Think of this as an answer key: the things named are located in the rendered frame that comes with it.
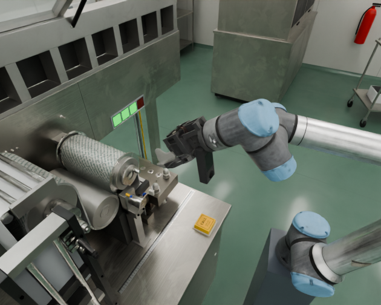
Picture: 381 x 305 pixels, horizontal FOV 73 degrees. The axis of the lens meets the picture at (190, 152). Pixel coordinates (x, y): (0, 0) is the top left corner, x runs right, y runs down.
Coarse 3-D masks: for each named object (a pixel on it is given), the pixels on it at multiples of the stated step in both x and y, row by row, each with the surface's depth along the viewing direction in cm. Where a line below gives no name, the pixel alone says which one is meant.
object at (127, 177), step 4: (128, 164) 86; (132, 164) 87; (124, 168) 84; (128, 168) 85; (136, 168) 89; (124, 172) 83; (128, 172) 85; (132, 172) 88; (120, 176) 84; (124, 176) 84; (128, 176) 86; (132, 176) 88; (120, 180) 85; (124, 180) 85; (128, 180) 87; (132, 180) 89; (124, 184) 85; (128, 184) 88
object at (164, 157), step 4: (156, 152) 70; (160, 152) 69; (164, 152) 68; (168, 152) 68; (172, 152) 67; (160, 156) 70; (164, 156) 69; (168, 156) 68; (172, 156) 68; (176, 156) 68; (160, 160) 71; (164, 160) 70; (168, 160) 69; (160, 164) 71
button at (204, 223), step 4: (200, 216) 113; (204, 216) 113; (208, 216) 113; (200, 220) 111; (204, 220) 111; (208, 220) 111; (212, 220) 111; (196, 224) 110; (200, 224) 110; (204, 224) 110; (208, 224) 110; (212, 224) 110; (196, 228) 111; (200, 228) 109; (204, 228) 108; (208, 228) 108; (204, 232) 109; (208, 232) 108
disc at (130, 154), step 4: (128, 152) 85; (132, 152) 87; (124, 156) 84; (128, 156) 86; (132, 156) 88; (136, 156) 90; (120, 160) 83; (116, 164) 81; (112, 168) 81; (116, 168) 82; (112, 172) 81; (112, 176) 82; (112, 180) 82; (112, 184) 83; (112, 188) 84; (116, 188) 86; (116, 192) 86; (120, 192) 89
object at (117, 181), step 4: (124, 160) 84; (128, 160) 85; (132, 160) 87; (136, 160) 89; (120, 164) 83; (124, 164) 83; (136, 164) 90; (120, 168) 82; (116, 172) 82; (120, 172) 83; (116, 176) 82; (136, 176) 92; (116, 180) 82; (116, 184) 83; (120, 184) 85; (120, 188) 86; (124, 188) 88
